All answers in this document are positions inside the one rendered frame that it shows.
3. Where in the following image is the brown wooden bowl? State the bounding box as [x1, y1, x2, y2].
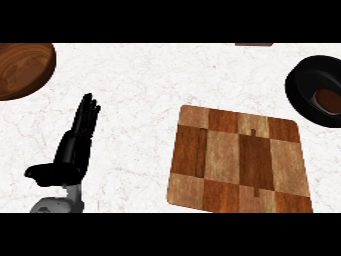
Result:
[0, 43, 57, 102]

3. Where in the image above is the black pot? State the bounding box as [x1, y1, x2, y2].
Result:
[283, 55, 341, 129]

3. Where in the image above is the checkered wooden cutting board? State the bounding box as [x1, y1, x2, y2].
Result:
[165, 104, 314, 214]

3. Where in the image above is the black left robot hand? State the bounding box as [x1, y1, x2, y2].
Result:
[23, 92, 102, 188]

